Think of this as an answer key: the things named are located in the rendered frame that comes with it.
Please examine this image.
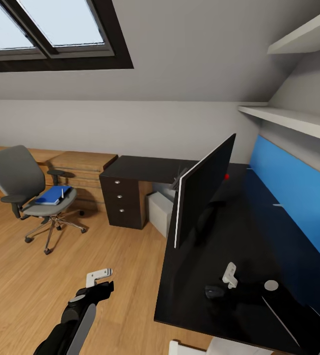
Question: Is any folder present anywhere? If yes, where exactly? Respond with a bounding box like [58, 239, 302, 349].
[35, 186, 71, 205]

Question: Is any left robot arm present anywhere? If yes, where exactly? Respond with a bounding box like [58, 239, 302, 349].
[33, 268, 114, 355]

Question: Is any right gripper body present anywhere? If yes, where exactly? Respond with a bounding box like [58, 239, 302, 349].
[223, 275, 252, 311]

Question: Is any keyboard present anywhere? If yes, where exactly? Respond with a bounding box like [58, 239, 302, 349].
[169, 168, 190, 192]

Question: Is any mouse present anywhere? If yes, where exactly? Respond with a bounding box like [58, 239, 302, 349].
[205, 284, 226, 300]

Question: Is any swivel chair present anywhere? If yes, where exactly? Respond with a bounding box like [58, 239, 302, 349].
[0, 145, 86, 255]

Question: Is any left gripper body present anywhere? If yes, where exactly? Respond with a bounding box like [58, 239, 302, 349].
[77, 282, 110, 303]

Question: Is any monitor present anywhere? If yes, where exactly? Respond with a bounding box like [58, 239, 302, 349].
[175, 133, 236, 249]

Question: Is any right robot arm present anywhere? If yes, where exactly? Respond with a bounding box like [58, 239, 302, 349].
[210, 262, 320, 355]

